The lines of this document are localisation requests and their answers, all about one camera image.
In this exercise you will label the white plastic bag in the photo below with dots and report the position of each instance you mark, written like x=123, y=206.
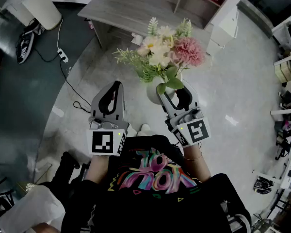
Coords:
x=31, y=210

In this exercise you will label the person's right forearm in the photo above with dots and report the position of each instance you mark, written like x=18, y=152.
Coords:
x=196, y=166

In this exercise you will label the pink white flowers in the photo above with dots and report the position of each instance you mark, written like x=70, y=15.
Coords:
x=184, y=50

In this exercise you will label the black printed t-shirt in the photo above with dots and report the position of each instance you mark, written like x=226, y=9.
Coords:
x=148, y=207

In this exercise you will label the wooden shelf unit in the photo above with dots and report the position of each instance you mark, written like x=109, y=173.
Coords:
x=126, y=8

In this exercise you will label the white cylindrical appliance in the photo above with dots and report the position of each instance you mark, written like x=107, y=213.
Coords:
x=41, y=6

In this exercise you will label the black metal stand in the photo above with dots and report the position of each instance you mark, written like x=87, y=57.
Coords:
x=0, y=190

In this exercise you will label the person's left forearm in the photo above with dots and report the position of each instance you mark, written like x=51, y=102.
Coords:
x=98, y=166

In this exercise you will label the dark flat screen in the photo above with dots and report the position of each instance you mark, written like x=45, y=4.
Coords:
x=274, y=1

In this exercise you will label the white shoe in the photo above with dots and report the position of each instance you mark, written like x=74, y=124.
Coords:
x=143, y=128

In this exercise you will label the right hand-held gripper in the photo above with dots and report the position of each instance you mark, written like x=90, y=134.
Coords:
x=196, y=130

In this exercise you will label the white power strip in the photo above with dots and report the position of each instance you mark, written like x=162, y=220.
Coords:
x=63, y=55

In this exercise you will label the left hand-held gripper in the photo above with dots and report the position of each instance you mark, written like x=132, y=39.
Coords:
x=101, y=142

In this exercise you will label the white drawer cabinet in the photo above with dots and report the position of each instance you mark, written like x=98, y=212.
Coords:
x=224, y=30

